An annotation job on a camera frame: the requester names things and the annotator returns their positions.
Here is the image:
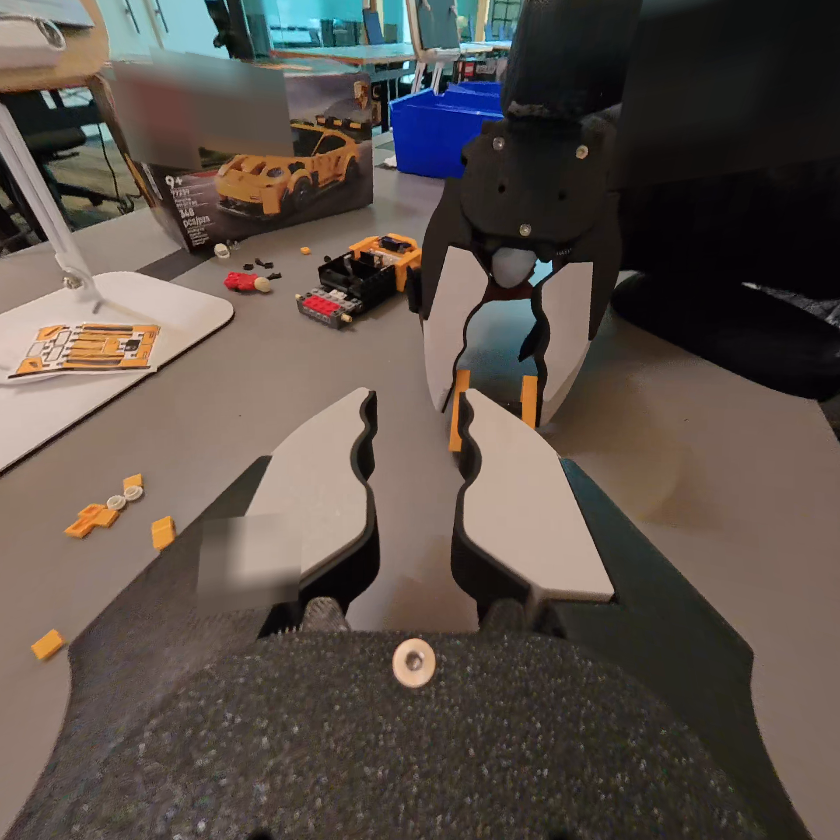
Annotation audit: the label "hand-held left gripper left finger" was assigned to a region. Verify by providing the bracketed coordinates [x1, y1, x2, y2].
[246, 387, 382, 621]

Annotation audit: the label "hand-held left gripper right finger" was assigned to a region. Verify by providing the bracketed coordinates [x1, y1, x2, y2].
[451, 388, 616, 623]

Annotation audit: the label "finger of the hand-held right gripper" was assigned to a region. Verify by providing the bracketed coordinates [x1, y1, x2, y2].
[422, 244, 493, 414]
[517, 261, 596, 429]

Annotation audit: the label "orange black lego subassembly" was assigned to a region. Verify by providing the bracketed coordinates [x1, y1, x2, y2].
[448, 369, 540, 454]

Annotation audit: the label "lego car chassis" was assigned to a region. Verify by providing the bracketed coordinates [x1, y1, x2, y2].
[295, 233, 424, 331]

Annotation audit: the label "lego set box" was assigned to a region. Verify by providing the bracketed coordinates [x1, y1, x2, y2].
[112, 59, 375, 256]

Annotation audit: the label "scattered small lego pieces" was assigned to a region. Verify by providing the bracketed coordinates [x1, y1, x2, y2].
[31, 472, 177, 660]

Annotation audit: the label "blue plastic bin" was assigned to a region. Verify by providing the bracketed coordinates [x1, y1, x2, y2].
[388, 82, 506, 179]

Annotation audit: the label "black fleece jacket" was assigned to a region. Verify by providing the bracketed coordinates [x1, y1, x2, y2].
[613, 272, 840, 403]

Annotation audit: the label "grey office desk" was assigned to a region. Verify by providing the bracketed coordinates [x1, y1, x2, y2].
[272, 42, 421, 68]

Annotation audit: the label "sticker sheet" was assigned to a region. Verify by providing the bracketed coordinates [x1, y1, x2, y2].
[7, 322, 161, 383]

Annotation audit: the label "black desk chair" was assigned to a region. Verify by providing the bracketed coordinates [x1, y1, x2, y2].
[203, 0, 253, 60]

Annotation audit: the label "black swivel chair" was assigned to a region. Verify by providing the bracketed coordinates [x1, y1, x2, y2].
[0, 88, 126, 244]

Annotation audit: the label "white plastic device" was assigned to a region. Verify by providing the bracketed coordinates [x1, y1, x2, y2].
[0, 16, 67, 67]

